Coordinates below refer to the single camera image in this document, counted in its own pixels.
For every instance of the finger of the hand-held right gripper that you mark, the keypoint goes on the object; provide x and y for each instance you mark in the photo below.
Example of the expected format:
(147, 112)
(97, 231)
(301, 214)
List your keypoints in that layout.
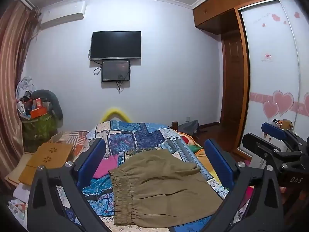
(263, 151)
(274, 130)

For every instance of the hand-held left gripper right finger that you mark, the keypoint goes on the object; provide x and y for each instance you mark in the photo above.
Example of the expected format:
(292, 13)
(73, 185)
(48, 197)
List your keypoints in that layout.
(217, 160)

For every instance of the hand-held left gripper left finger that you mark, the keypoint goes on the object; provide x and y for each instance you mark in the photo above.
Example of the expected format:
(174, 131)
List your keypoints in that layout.
(92, 164)

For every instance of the olive green pants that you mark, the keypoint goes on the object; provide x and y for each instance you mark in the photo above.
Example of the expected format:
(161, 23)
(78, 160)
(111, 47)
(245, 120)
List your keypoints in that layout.
(164, 186)

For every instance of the pink cloth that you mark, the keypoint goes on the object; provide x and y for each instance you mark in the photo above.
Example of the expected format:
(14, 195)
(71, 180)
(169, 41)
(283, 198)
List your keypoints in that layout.
(106, 164)

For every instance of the brown container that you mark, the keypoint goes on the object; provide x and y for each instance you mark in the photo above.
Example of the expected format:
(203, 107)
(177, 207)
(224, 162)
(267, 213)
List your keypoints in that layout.
(287, 123)

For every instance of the striped orange cloth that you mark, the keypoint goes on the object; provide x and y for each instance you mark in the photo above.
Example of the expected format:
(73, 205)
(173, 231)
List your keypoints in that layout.
(72, 139)

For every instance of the grey bag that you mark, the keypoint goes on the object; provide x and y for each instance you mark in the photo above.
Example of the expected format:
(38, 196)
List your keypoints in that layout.
(189, 127)

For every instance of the wooden lap board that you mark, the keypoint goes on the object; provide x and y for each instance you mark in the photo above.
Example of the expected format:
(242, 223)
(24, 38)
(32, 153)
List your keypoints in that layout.
(45, 159)

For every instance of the blue patchwork quilt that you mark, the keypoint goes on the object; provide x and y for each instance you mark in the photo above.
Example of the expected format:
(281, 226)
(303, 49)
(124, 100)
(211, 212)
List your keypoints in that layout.
(135, 135)

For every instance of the wardrobe with heart stickers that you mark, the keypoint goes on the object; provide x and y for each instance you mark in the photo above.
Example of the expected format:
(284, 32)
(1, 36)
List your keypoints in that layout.
(270, 77)

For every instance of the yellow curved object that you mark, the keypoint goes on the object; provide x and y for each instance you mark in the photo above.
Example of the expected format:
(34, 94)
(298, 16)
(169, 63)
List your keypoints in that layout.
(115, 112)

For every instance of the green bin with clutter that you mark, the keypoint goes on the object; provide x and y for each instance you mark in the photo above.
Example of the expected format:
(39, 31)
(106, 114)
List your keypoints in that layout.
(39, 130)

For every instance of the brown wooden door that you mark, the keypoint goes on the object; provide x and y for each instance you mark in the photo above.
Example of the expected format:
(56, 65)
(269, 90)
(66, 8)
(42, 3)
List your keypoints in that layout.
(231, 82)

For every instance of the grey curved pillow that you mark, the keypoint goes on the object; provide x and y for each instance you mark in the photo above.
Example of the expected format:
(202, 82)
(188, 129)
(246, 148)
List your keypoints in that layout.
(55, 104)

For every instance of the orange box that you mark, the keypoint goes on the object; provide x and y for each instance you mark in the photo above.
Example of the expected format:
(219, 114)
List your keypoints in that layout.
(38, 112)

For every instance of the pile of white papers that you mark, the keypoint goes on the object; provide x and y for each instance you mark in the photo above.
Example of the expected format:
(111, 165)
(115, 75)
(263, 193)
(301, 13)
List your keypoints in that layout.
(18, 203)

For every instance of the white crumpled cloth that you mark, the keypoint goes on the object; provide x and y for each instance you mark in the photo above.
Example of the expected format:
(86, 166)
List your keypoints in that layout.
(24, 85)

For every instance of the striped brown curtain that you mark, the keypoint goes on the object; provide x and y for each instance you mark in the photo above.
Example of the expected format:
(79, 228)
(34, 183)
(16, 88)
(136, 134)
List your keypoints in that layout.
(12, 77)

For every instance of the wooden overhead cabinet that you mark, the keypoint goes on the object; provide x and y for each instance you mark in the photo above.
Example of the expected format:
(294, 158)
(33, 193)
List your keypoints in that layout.
(217, 7)

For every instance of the white air conditioner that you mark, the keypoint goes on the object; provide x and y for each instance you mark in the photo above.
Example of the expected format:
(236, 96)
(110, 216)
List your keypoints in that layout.
(61, 14)

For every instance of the wall socket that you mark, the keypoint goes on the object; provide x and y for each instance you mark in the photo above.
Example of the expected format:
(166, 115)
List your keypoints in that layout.
(187, 119)

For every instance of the wooden bed post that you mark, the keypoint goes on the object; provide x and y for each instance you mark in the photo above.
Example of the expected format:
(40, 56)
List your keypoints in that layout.
(174, 125)

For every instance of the small black wall monitor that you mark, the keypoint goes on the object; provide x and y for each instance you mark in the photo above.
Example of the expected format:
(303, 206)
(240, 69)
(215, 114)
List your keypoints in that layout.
(115, 70)

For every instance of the black wall television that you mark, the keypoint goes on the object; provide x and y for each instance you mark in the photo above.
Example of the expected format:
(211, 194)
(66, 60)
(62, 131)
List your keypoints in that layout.
(115, 44)

